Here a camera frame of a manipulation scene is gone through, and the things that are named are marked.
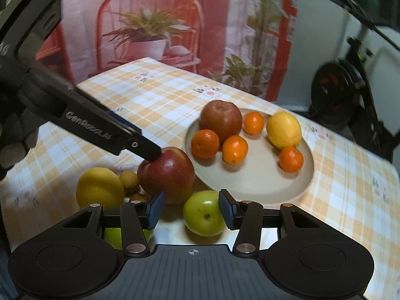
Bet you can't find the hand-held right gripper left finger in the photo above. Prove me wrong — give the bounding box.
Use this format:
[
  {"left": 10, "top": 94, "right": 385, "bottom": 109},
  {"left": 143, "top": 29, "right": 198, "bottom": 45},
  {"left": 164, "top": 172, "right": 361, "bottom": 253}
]
[{"left": 61, "top": 190, "right": 166, "bottom": 256}]

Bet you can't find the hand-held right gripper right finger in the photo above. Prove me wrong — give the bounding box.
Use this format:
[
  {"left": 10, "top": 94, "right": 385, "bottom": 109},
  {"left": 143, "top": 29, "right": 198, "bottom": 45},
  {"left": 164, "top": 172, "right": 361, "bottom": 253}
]
[{"left": 218, "top": 189, "right": 327, "bottom": 254}]

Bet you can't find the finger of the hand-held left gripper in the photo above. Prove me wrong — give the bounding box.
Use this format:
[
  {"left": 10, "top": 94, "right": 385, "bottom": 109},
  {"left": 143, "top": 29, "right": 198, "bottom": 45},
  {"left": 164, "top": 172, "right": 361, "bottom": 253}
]
[
  {"left": 106, "top": 110, "right": 142, "bottom": 135},
  {"left": 125, "top": 134, "right": 163, "bottom": 162}
]

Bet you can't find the green apple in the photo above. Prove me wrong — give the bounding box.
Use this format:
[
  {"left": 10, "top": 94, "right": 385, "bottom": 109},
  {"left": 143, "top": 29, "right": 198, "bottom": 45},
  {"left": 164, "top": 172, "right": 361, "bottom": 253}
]
[
  {"left": 183, "top": 190, "right": 226, "bottom": 237},
  {"left": 104, "top": 227, "right": 154, "bottom": 251}
]

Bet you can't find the shiny red apple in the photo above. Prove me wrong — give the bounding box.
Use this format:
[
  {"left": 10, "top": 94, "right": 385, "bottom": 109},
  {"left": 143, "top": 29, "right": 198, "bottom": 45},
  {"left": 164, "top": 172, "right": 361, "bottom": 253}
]
[{"left": 137, "top": 146, "right": 197, "bottom": 204}]

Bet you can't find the beige round plate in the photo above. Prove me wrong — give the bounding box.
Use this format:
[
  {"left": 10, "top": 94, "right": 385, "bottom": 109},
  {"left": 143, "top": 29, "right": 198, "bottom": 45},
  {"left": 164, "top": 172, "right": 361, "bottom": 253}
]
[{"left": 184, "top": 108, "right": 315, "bottom": 207}]

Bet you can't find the orange mandarin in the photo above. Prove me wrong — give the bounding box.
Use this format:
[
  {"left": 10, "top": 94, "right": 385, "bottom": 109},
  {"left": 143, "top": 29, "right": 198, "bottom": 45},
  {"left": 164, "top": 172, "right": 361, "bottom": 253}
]
[
  {"left": 278, "top": 146, "right": 304, "bottom": 173},
  {"left": 191, "top": 129, "right": 221, "bottom": 159},
  {"left": 243, "top": 111, "right": 265, "bottom": 136},
  {"left": 222, "top": 135, "right": 249, "bottom": 165}
]

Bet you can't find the yellow lemon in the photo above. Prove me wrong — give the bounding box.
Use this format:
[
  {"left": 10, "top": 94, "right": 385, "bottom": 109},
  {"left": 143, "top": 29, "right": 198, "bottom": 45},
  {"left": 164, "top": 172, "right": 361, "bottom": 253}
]
[
  {"left": 76, "top": 167, "right": 125, "bottom": 211},
  {"left": 266, "top": 111, "right": 302, "bottom": 150}
]

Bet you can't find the brownish red apple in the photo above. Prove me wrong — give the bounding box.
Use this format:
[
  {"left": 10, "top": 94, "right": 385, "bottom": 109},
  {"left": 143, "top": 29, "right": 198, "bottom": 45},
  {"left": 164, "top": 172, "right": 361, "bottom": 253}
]
[{"left": 200, "top": 99, "right": 243, "bottom": 144}]

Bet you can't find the person's left hand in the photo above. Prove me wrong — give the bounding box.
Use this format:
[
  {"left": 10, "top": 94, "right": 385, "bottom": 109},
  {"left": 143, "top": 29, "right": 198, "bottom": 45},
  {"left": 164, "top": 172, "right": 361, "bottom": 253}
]
[{"left": 0, "top": 97, "right": 40, "bottom": 179}]

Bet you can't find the printed backdrop cloth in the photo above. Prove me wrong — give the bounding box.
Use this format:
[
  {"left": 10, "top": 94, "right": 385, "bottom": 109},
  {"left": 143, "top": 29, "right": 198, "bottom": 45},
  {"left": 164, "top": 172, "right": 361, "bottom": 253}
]
[{"left": 34, "top": 0, "right": 302, "bottom": 102}]

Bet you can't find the black exercise bike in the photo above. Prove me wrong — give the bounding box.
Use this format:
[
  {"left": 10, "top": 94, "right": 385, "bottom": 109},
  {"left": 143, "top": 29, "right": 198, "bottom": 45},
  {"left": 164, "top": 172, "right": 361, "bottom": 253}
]
[{"left": 308, "top": 0, "right": 400, "bottom": 163}]

